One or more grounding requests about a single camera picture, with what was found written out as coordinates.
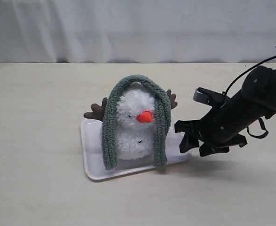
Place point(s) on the white backdrop curtain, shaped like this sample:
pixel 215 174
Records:
pixel 136 31

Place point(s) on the green knitted scarf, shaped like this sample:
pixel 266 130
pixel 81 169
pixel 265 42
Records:
pixel 163 107

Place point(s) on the white plush snowman toy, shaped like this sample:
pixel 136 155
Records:
pixel 135 123

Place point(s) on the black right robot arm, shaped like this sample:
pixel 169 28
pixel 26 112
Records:
pixel 272 96

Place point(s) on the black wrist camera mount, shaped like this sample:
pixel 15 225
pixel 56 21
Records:
pixel 207 97

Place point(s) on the white rectangular tray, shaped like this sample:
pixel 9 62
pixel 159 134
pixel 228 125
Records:
pixel 94 168

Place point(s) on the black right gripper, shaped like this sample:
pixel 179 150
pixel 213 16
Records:
pixel 220 129

